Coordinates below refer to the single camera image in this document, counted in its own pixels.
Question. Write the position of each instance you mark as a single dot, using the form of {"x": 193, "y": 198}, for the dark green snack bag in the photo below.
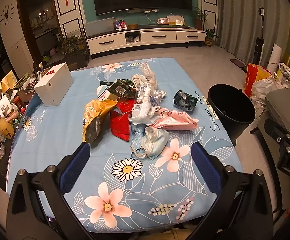
{"x": 124, "y": 88}

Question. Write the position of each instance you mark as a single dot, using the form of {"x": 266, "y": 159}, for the red cigarette box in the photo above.
{"x": 125, "y": 106}

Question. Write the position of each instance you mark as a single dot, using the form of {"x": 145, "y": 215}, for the black trash bin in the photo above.
{"x": 233, "y": 108}

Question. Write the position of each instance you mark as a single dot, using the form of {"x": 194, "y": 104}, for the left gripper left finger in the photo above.
{"x": 37, "y": 208}

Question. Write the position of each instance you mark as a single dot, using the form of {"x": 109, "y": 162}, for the white plastic bag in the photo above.
{"x": 262, "y": 87}

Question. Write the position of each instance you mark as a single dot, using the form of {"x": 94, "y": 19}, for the potted plant on cabinet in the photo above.
{"x": 199, "y": 16}

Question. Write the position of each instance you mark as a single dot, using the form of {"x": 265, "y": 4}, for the red foil wrapper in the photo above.
{"x": 119, "y": 124}

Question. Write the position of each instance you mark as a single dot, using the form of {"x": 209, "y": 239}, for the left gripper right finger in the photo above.
{"x": 242, "y": 209}

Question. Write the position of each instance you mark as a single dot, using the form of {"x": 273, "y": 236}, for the potted plant on floor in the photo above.
{"x": 210, "y": 36}

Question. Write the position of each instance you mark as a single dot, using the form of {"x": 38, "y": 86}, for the upright vacuum cleaner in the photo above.
{"x": 259, "y": 46}

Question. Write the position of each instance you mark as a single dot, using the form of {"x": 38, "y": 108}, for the white paper roll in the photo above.
{"x": 274, "y": 58}

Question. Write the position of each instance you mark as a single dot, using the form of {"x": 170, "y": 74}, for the wall clock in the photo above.
{"x": 7, "y": 13}

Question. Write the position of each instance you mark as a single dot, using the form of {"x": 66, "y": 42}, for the dark teal foil wrapper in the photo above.
{"x": 184, "y": 101}

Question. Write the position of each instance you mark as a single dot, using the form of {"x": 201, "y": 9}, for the floral blue tablecloth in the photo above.
{"x": 116, "y": 192}

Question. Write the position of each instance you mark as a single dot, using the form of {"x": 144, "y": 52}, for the striped paper cup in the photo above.
{"x": 104, "y": 94}

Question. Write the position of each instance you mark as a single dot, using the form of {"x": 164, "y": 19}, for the clear printed plastic bag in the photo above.
{"x": 148, "y": 97}

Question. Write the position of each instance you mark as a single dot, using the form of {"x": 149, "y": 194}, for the red yellow shopping bag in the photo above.
{"x": 254, "y": 73}

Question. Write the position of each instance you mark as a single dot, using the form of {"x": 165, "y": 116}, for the pink plastic bag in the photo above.
{"x": 173, "y": 120}

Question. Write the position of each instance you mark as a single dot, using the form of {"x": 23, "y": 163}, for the plants stand at left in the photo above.
{"x": 75, "y": 50}

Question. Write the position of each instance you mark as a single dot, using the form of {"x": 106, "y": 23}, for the light blue cloth bag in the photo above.
{"x": 147, "y": 142}

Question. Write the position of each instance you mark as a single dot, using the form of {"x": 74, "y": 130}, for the yellow snack bag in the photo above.
{"x": 95, "y": 112}

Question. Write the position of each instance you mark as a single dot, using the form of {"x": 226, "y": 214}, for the white tv cabinet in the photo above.
{"x": 143, "y": 37}

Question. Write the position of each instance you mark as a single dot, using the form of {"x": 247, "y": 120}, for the white box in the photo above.
{"x": 54, "y": 85}

